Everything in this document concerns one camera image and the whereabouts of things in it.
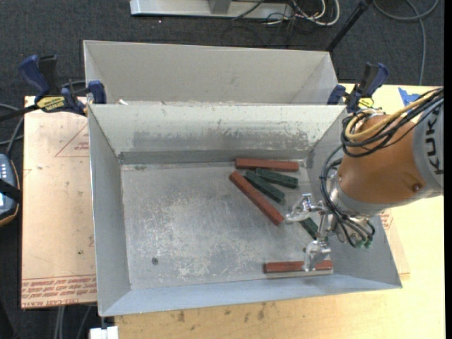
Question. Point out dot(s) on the brown cardboard board, red print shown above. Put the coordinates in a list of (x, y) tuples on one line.
[(56, 196)]

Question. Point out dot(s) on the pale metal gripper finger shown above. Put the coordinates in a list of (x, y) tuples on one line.
[(306, 208), (315, 254)]

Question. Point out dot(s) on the grey metal bin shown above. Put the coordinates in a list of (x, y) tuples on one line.
[(197, 224)]

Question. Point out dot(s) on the red-brown flat block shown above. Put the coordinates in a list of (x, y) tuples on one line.
[(282, 267), (256, 197), (266, 164)]

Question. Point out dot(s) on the dark green flat block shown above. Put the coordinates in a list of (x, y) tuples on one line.
[(265, 186), (310, 226), (279, 178)]

